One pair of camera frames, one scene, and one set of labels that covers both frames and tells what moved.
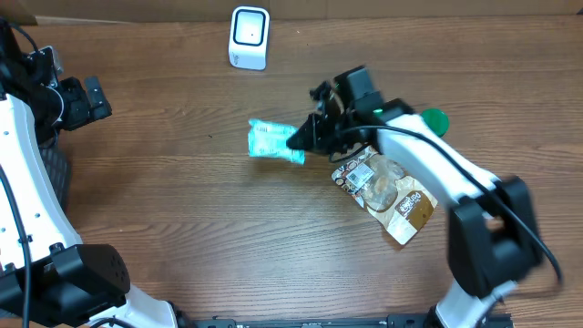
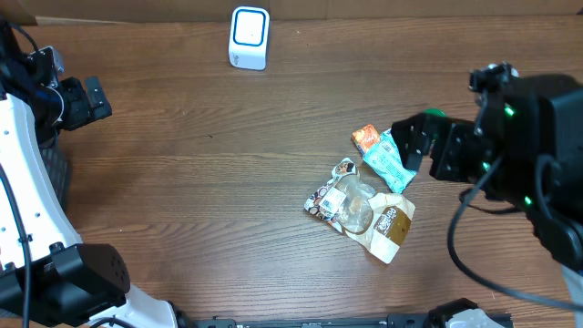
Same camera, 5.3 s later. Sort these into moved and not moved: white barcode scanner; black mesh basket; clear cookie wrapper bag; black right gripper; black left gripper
Moved: black right gripper; clear cookie wrapper bag
Not moved: black left gripper; black mesh basket; white barcode scanner
